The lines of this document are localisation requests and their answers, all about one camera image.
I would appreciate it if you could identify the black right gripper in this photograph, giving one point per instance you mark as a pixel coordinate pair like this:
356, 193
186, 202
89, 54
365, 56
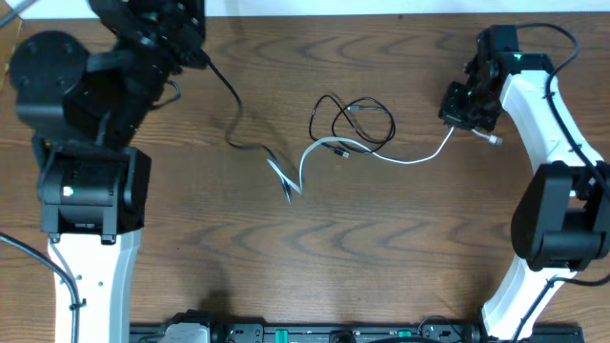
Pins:
463, 110

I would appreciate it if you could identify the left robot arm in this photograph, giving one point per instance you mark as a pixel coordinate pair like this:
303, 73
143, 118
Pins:
84, 109

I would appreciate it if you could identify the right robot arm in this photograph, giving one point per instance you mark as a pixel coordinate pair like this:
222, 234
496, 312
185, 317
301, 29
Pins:
561, 223

